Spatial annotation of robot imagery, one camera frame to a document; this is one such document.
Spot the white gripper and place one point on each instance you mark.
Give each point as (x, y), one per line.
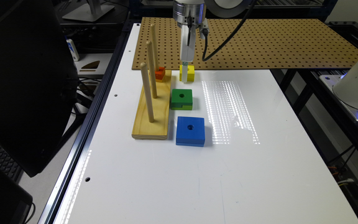
(187, 47)

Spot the yellow wooden block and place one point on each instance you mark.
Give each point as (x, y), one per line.
(190, 73)

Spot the orange wooden block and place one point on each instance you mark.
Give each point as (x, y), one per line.
(160, 74)

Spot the green wooden block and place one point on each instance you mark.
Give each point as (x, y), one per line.
(181, 99)

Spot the blue wooden block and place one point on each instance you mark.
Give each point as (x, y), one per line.
(190, 131)

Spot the middle wooden peg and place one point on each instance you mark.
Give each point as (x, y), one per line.
(150, 57)

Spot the wooden peg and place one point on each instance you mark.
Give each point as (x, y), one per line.
(153, 37)
(150, 57)
(147, 91)

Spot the near wooden peg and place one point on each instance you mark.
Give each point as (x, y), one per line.
(147, 91)

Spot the far wooden peg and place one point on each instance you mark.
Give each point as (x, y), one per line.
(153, 37)

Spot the wooden peg base board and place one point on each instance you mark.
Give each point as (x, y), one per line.
(158, 129)

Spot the brown pegboard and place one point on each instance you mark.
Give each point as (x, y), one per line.
(274, 43)

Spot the silver monitor stand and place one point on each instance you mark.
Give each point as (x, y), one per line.
(89, 12)

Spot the white blue small device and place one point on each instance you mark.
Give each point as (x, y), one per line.
(73, 50)

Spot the black monitor back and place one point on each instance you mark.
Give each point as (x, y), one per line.
(38, 81)

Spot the black keyboard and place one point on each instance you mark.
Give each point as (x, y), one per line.
(9, 166)

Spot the black laptop corner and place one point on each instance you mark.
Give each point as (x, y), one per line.
(15, 202)

